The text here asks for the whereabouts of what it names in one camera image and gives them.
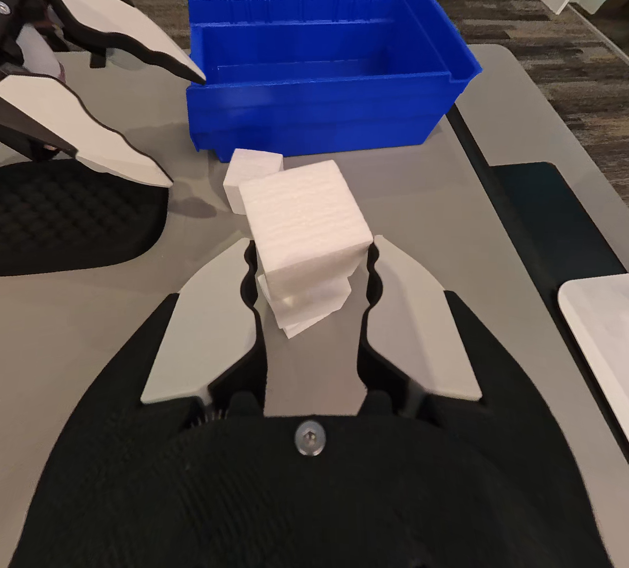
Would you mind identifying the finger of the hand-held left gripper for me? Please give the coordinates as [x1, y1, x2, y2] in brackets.
[0, 76, 174, 188]
[49, 0, 207, 85]

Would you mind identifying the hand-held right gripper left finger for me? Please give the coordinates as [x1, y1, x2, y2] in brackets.
[141, 237, 269, 420]

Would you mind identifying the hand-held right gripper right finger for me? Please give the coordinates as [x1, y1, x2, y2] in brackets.
[360, 235, 483, 420]

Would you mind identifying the white hard foam cube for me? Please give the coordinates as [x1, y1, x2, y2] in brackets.
[238, 160, 373, 301]
[222, 148, 285, 215]
[257, 272, 353, 328]
[281, 315, 322, 339]

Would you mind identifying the wooden book stand white base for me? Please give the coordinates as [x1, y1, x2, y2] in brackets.
[558, 273, 629, 431]

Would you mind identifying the blue plastic bin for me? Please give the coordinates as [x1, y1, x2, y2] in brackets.
[186, 0, 483, 157]

